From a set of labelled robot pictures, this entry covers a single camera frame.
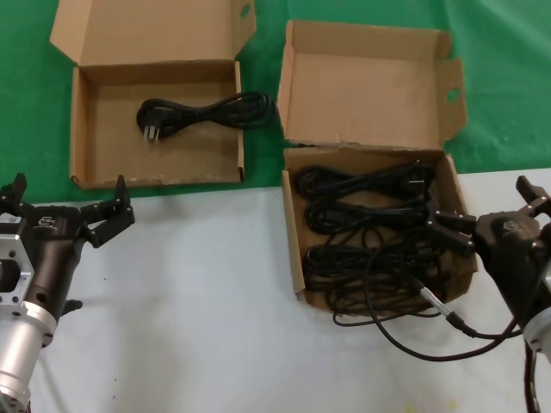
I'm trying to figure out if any black power cable with plug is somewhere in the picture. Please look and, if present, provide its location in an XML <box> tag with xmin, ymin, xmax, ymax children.
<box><xmin>136</xmin><ymin>90</ymin><xmax>276</xmax><ymax>143</ymax></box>
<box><xmin>303</xmin><ymin>234</ymin><xmax>473</xmax><ymax>317</ymax></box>
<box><xmin>306</xmin><ymin>198</ymin><xmax>431</xmax><ymax>237</ymax></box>
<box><xmin>294</xmin><ymin>159</ymin><xmax>434</xmax><ymax>200</ymax></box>

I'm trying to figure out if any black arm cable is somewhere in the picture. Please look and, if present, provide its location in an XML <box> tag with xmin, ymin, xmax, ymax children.
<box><xmin>332</xmin><ymin>244</ymin><xmax>529</xmax><ymax>359</ymax></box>
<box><xmin>55</xmin><ymin>299</ymin><xmax>84</xmax><ymax>319</ymax></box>

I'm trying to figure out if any cardboard box with intact lid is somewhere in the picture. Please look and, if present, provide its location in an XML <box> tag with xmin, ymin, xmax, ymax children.
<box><xmin>49</xmin><ymin>0</ymin><xmax>257</xmax><ymax>190</ymax></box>

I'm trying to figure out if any green tablecloth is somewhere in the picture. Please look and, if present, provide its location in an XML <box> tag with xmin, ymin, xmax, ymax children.
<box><xmin>0</xmin><ymin>0</ymin><xmax>551</xmax><ymax>203</ymax></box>

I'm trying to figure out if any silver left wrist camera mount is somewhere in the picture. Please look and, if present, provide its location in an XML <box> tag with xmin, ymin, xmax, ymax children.
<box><xmin>0</xmin><ymin>222</ymin><xmax>35</xmax><ymax>307</ymax></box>

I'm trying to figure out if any cardboard box with torn lid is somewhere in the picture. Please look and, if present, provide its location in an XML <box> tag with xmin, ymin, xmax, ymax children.
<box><xmin>277</xmin><ymin>19</ymin><xmax>480</xmax><ymax>311</ymax></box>

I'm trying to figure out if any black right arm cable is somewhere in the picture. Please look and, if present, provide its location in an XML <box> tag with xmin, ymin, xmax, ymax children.
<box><xmin>332</xmin><ymin>244</ymin><xmax>529</xmax><ymax>359</ymax></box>

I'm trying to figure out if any black corrugated cable conduit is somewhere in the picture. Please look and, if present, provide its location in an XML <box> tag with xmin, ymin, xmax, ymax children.
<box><xmin>522</xmin><ymin>342</ymin><xmax>545</xmax><ymax>413</ymax></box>

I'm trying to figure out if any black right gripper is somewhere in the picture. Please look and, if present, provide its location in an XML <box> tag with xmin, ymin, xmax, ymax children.
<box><xmin>424</xmin><ymin>175</ymin><xmax>551</xmax><ymax>330</ymax></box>

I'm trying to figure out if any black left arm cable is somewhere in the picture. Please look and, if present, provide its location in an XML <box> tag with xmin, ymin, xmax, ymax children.
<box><xmin>55</xmin><ymin>299</ymin><xmax>84</xmax><ymax>319</ymax></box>

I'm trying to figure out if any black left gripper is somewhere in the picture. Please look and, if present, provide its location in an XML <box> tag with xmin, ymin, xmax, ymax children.
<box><xmin>0</xmin><ymin>172</ymin><xmax>137</xmax><ymax>322</ymax></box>

